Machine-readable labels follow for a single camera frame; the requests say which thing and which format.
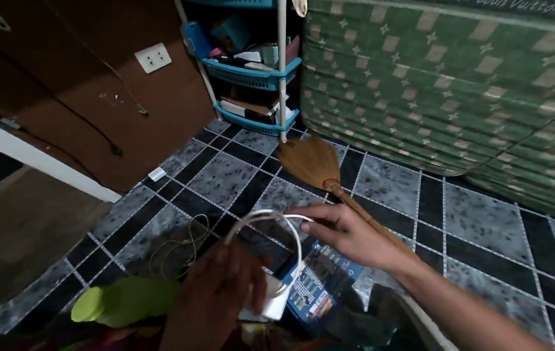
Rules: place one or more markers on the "person's left hand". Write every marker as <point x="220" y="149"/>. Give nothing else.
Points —
<point x="219" y="280"/>

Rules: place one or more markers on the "person's right hand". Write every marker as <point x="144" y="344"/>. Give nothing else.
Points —
<point x="362" y="241"/>

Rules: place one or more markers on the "person's right thumb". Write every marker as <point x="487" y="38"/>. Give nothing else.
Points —
<point x="319" y="232"/>

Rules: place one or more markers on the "person's right index finger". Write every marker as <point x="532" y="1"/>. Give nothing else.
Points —
<point x="321" y="211"/>

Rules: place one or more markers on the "person's left fingers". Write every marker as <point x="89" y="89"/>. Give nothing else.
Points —
<point x="253" y="278"/>

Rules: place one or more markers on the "person's left forearm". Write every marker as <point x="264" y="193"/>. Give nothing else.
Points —
<point x="199" y="334"/>

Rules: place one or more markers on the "person's right forearm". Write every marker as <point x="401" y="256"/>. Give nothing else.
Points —
<point x="467" y="301"/>

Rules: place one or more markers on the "white box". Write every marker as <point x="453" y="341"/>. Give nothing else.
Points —
<point x="275" y="306"/>

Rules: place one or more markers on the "straw broom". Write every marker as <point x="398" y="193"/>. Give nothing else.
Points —
<point x="312" y="161"/>

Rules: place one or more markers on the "blue printed box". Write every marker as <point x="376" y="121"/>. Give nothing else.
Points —
<point x="312" y="287"/>

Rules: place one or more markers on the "dark translucent plastic bag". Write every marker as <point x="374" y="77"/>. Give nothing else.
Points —
<point x="374" y="317"/>

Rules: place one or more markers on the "lime green soft object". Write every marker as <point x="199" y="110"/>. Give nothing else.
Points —
<point x="129" y="300"/>

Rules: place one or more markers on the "small white block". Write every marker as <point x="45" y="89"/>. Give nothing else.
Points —
<point x="157" y="174"/>

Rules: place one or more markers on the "person's body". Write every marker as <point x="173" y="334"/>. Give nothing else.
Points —
<point x="121" y="340"/>

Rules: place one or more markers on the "blue basket shelf rack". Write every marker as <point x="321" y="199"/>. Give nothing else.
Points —
<point x="253" y="75"/>

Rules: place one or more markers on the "green patterned mattress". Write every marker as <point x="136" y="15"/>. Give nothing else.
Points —
<point x="433" y="87"/>

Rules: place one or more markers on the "white wall socket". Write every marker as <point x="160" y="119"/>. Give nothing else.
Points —
<point x="153" y="58"/>

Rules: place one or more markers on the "white door frame bar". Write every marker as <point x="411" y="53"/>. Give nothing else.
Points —
<point x="38" y="156"/>

